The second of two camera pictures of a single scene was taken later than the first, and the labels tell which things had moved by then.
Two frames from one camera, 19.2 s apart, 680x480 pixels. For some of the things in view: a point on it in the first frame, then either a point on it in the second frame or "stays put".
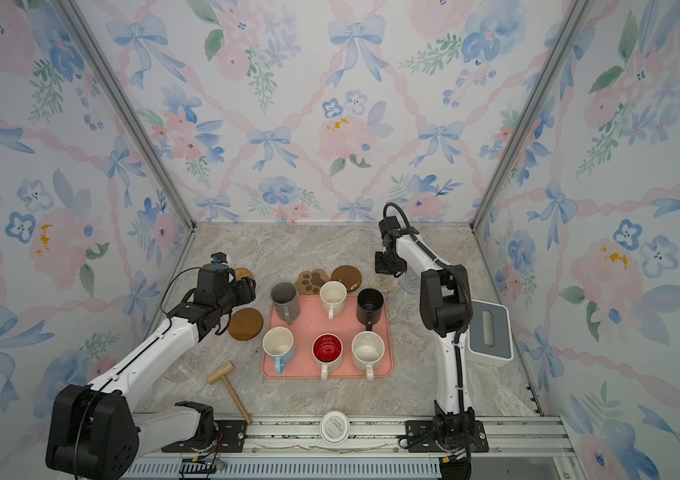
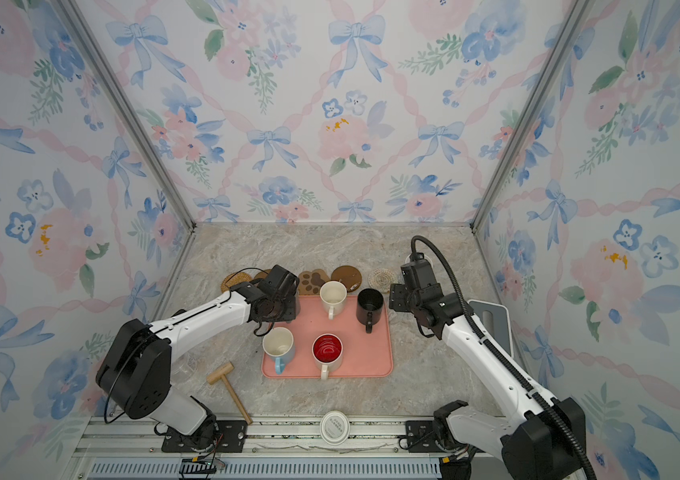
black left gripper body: (241, 293) -> (286, 309)
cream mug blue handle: (278, 343) stays put
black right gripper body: (389, 264) -> (403, 300)
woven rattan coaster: (240, 273) stays put
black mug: (369, 307) stays put
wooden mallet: (222, 374) stays put
